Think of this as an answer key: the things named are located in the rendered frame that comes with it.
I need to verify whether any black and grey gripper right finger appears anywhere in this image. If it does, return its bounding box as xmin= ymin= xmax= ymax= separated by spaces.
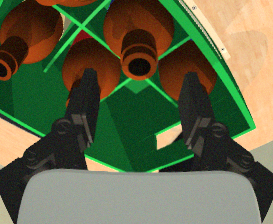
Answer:
xmin=178 ymin=72 xmax=273 ymax=223

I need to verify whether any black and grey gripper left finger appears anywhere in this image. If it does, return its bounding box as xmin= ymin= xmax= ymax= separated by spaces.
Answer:
xmin=0 ymin=68 xmax=100 ymax=224

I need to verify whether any dark green crate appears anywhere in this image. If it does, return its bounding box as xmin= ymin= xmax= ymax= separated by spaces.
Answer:
xmin=0 ymin=0 xmax=256 ymax=172

